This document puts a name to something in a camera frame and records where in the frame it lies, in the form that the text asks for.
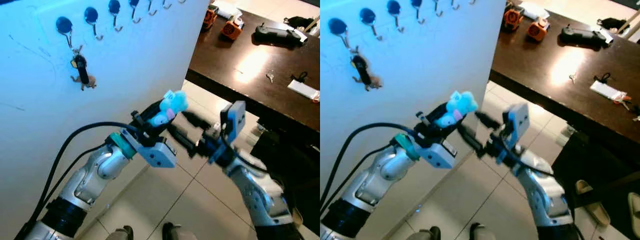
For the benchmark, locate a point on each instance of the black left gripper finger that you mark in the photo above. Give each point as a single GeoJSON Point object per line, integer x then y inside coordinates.
{"type": "Point", "coordinates": [152, 112]}
{"type": "Point", "coordinates": [437, 113]}

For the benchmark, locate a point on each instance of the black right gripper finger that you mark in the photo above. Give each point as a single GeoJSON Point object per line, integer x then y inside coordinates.
{"type": "Point", "coordinates": [185, 140]}
{"type": "Point", "coordinates": [489, 121]}
{"type": "Point", "coordinates": [197, 121]}
{"type": "Point", "coordinates": [472, 140]}

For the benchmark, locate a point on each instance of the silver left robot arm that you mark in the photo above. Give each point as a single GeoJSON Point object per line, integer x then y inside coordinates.
{"type": "Point", "coordinates": [382, 170]}
{"type": "Point", "coordinates": [95, 172]}

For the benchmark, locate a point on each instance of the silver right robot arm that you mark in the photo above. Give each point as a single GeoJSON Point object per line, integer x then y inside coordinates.
{"type": "Point", "coordinates": [542, 192]}
{"type": "Point", "coordinates": [255, 190]}

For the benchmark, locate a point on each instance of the small silver key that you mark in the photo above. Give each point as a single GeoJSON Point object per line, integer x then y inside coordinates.
{"type": "Point", "coordinates": [270, 76]}
{"type": "Point", "coordinates": [573, 77]}

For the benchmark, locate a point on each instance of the black key fob with charm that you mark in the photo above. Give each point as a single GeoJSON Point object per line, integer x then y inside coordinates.
{"type": "Point", "coordinates": [361, 69]}
{"type": "Point", "coordinates": [80, 67]}

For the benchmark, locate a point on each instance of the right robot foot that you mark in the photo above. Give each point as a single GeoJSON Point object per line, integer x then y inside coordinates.
{"type": "Point", "coordinates": [172, 232]}
{"type": "Point", "coordinates": [480, 232]}

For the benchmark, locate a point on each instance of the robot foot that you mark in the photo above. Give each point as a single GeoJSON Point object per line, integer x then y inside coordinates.
{"type": "Point", "coordinates": [122, 233]}
{"type": "Point", "coordinates": [172, 232]}
{"type": "Point", "coordinates": [430, 234]}
{"type": "Point", "coordinates": [480, 232]}

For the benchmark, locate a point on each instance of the orange device with round dial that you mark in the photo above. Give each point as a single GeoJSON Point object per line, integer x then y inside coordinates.
{"type": "Point", "coordinates": [232, 29]}
{"type": "Point", "coordinates": [537, 29]}

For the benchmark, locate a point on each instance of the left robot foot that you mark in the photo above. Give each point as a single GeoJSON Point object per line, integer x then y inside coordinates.
{"type": "Point", "coordinates": [430, 234]}
{"type": "Point", "coordinates": [122, 233]}

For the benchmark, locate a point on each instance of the orange and black device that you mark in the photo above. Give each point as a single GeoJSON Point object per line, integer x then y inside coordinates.
{"type": "Point", "coordinates": [512, 16]}
{"type": "Point", "coordinates": [210, 16]}

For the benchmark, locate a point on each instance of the white card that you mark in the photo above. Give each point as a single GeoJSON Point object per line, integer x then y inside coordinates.
{"type": "Point", "coordinates": [303, 89]}
{"type": "Point", "coordinates": [607, 90]}

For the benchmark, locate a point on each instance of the beige slipper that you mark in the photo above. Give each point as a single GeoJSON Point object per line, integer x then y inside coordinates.
{"type": "Point", "coordinates": [592, 200]}
{"type": "Point", "coordinates": [635, 207]}

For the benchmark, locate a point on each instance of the black clip loop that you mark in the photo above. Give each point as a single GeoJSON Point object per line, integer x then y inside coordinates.
{"type": "Point", "coordinates": [602, 78]}
{"type": "Point", "coordinates": [300, 77]}

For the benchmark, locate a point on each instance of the white paper sheet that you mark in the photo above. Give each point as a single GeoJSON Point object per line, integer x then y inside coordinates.
{"type": "Point", "coordinates": [534, 10]}
{"type": "Point", "coordinates": [227, 9]}

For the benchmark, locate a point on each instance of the orange key tag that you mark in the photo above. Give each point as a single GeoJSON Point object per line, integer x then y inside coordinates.
{"type": "Point", "coordinates": [622, 99]}

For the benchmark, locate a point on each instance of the small black pouch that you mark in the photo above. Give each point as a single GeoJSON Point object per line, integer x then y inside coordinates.
{"type": "Point", "coordinates": [299, 21]}
{"type": "Point", "coordinates": [614, 22]}

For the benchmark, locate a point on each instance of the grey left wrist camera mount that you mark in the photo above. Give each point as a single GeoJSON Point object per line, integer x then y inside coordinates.
{"type": "Point", "coordinates": [157, 155]}
{"type": "Point", "coordinates": [440, 155]}

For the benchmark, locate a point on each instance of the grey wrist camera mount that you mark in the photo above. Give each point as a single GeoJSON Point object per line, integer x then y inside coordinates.
{"type": "Point", "coordinates": [440, 155]}
{"type": "Point", "coordinates": [234, 120]}
{"type": "Point", "coordinates": [517, 121]}
{"type": "Point", "coordinates": [157, 155]}

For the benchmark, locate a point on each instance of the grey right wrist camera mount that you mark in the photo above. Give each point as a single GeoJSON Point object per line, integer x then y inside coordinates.
{"type": "Point", "coordinates": [234, 120]}
{"type": "Point", "coordinates": [517, 121]}

